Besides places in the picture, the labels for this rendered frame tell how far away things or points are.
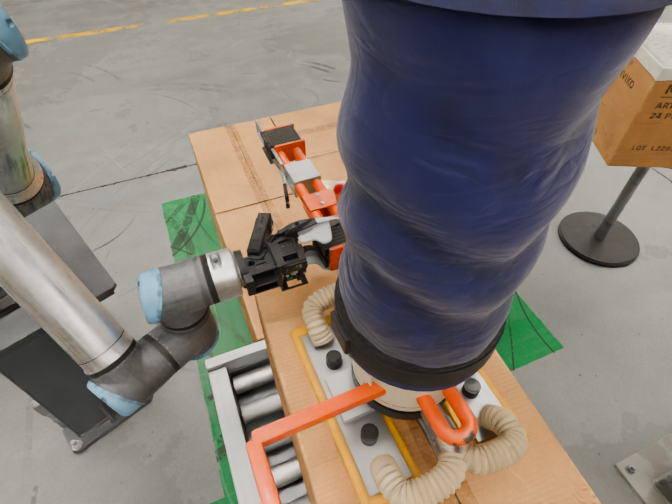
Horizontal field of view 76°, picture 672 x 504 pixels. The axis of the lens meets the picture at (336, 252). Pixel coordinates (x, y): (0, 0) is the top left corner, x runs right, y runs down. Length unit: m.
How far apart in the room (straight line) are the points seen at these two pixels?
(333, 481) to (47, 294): 0.52
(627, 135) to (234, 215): 1.52
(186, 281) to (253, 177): 1.16
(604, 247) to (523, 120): 2.35
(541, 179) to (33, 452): 1.96
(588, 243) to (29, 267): 2.41
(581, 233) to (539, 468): 1.96
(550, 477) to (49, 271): 0.83
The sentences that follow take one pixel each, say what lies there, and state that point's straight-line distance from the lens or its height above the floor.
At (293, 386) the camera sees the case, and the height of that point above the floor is 0.95.
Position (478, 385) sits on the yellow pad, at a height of 1.00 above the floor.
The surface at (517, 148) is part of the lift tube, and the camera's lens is 0.32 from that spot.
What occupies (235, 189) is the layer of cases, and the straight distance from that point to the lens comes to 1.82.
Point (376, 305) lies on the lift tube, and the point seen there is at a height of 1.30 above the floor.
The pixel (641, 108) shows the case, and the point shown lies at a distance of 1.97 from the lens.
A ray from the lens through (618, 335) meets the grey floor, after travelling 2.33.
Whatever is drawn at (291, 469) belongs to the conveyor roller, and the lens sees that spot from 1.18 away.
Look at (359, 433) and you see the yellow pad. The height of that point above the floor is 0.98.
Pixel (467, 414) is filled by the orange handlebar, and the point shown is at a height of 1.09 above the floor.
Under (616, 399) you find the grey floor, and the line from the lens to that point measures 2.14.
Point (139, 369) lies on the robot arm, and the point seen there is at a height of 1.00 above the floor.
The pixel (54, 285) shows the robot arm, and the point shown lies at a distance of 0.78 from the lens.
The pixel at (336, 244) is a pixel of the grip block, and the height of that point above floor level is 1.10.
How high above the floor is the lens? 1.68
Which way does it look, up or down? 48 degrees down
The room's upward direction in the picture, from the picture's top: straight up
